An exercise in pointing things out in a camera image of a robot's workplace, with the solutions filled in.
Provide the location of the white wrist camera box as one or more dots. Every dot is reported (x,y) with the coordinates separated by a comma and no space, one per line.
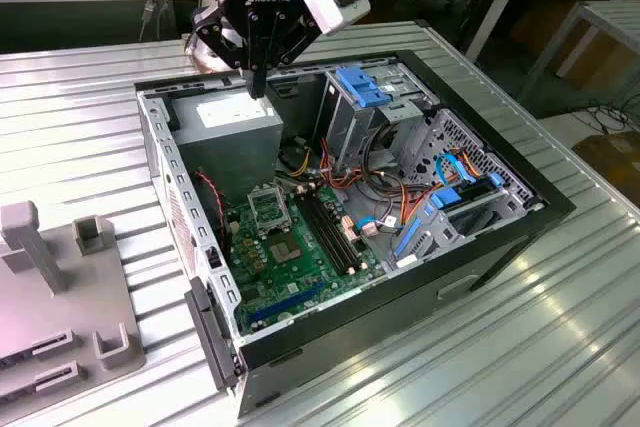
(330,7)

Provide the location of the blue expansion slot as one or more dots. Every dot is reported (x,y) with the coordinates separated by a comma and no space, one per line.
(285,303)

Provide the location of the CPU socket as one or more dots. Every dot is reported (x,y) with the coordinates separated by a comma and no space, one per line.
(286,249)

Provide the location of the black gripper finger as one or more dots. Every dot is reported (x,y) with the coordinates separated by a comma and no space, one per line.
(250,54)
(295,44)

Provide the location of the blue plastic bay strip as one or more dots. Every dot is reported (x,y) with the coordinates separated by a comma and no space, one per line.
(407,239)

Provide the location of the blue disk carrier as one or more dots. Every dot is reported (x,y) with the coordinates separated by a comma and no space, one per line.
(445,198)

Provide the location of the grey optical drive cage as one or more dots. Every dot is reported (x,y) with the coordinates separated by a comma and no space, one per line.
(350,132)

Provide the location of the grey parts rack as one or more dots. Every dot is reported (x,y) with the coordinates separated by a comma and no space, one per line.
(50,297)

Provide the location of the green Dell motherboard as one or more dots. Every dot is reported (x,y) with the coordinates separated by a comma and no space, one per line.
(295,287)

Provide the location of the black open PC case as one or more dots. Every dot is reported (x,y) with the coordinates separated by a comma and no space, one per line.
(400,327)

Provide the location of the black RAM slot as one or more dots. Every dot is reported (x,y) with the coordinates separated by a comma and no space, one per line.
(342,234)
(328,234)
(321,234)
(335,234)

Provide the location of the blue plastic drive latch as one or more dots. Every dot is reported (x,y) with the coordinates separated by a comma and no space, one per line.
(360,87)

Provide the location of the beige four-pin board connector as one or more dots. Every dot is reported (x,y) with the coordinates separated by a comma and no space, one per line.
(232,225)

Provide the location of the grey perforated disk bay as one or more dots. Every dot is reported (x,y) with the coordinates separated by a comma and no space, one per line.
(457,127)

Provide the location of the brown cardboard box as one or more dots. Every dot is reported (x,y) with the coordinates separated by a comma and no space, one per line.
(615,167)
(537,22)

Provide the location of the silver coin battery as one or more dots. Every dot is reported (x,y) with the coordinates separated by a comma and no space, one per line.
(285,316)

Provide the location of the beige board power connector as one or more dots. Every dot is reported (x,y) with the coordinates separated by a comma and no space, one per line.
(350,230)

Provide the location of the grey power supply box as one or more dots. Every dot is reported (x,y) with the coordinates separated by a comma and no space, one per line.
(210,167)

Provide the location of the grey metal slat table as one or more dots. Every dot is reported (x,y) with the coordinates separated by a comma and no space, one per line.
(615,14)

